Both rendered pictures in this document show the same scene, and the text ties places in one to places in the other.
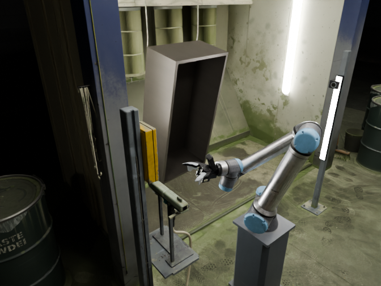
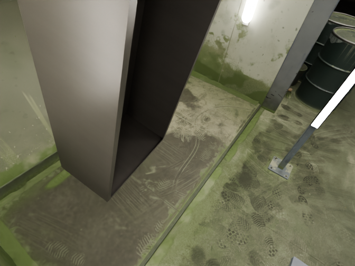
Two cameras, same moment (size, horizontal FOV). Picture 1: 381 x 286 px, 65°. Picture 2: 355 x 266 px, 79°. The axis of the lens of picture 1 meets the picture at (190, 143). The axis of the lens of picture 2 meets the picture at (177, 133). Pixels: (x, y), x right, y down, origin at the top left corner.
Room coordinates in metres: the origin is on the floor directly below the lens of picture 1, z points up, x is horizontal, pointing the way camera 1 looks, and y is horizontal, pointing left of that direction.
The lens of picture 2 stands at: (1.75, 0.17, 1.67)
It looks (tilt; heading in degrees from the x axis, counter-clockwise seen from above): 46 degrees down; 338
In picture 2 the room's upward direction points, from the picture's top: 9 degrees clockwise
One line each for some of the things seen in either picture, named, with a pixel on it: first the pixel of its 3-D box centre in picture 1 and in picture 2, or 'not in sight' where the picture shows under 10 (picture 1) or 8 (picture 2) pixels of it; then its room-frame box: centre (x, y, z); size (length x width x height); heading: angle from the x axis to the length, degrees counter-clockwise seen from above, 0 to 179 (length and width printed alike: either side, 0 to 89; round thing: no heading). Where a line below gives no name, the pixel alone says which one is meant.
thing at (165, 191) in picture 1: (158, 198); not in sight; (1.36, 0.18, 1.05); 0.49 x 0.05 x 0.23; 39
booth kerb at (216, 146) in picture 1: (182, 159); (120, 113); (3.51, 0.11, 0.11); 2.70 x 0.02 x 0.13; 129
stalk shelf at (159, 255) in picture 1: (165, 249); not in sight; (1.24, 0.14, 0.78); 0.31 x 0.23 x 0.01; 39
